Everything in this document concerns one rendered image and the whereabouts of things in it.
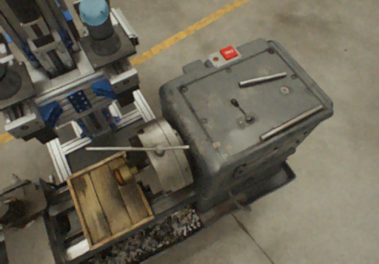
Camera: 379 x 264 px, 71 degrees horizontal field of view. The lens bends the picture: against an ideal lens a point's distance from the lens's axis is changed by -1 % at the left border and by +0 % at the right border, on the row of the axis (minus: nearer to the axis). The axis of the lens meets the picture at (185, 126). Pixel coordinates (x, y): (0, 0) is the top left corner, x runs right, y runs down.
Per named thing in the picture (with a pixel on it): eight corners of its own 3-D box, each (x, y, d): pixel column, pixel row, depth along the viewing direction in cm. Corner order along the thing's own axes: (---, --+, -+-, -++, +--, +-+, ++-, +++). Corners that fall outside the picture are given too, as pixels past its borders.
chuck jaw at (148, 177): (158, 163, 109) (171, 188, 104) (159, 167, 113) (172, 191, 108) (133, 174, 106) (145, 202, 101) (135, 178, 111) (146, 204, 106)
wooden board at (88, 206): (126, 153, 136) (123, 150, 133) (155, 218, 122) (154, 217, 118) (69, 180, 130) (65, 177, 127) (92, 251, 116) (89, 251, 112)
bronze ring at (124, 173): (129, 154, 108) (109, 166, 106) (139, 174, 104) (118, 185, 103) (135, 161, 116) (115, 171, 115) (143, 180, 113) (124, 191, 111)
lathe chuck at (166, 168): (152, 129, 131) (152, 109, 101) (181, 187, 126) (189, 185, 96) (135, 137, 130) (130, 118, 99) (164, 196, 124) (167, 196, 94)
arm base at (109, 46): (86, 41, 132) (79, 24, 123) (114, 29, 135) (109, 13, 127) (98, 61, 126) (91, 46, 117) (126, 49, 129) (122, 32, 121)
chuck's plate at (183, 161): (159, 126, 132) (161, 105, 102) (188, 184, 127) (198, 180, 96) (152, 129, 131) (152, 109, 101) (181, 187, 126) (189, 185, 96)
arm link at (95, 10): (87, 40, 119) (76, 15, 107) (87, 19, 125) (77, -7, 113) (114, 37, 120) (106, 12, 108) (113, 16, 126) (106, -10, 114)
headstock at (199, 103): (252, 81, 157) (271, 29, 122) (304, 147, 138) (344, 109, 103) (161, 123, 144) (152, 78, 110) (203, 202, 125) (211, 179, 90)
